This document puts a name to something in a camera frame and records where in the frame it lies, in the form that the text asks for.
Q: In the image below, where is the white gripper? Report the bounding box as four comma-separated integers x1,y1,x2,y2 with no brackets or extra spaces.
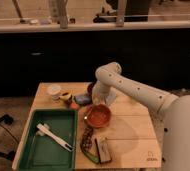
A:
92,81,110,104

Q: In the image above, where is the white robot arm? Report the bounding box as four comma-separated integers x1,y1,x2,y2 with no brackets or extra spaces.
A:
92,62,190,171

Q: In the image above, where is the dark maroon bowl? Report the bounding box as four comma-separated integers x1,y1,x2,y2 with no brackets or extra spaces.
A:
87,82,96,96

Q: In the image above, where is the orange red bowl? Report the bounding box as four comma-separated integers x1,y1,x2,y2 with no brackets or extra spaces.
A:
84,104,111,128

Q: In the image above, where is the white plastic fork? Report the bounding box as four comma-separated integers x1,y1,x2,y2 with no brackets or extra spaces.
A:
37,124,73,152

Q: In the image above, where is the grey cloth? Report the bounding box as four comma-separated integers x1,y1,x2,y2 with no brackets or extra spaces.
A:
105,91,117,106

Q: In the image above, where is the small red toy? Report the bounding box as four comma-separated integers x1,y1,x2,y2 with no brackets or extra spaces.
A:
69,101,80,110

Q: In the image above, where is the yellow toy cup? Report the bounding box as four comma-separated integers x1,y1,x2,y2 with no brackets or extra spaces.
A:
59,92,72,103

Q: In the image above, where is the wooden table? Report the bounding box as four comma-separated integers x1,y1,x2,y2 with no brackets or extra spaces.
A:
12,82,161,170

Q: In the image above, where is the white cup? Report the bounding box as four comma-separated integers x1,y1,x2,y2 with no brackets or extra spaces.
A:
47,84,61,100

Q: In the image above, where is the brown beaded toy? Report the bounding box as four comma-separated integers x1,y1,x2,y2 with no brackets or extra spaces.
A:
80,127,94,151

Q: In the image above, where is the wooden block with black edge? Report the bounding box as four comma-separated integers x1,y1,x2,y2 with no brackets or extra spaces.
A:
95,138,112,164

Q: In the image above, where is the green toy vegetable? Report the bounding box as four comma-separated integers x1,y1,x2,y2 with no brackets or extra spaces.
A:
81,149,99,164

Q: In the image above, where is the green plastic tray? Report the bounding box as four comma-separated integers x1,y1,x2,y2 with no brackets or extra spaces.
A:
17,109,78,171

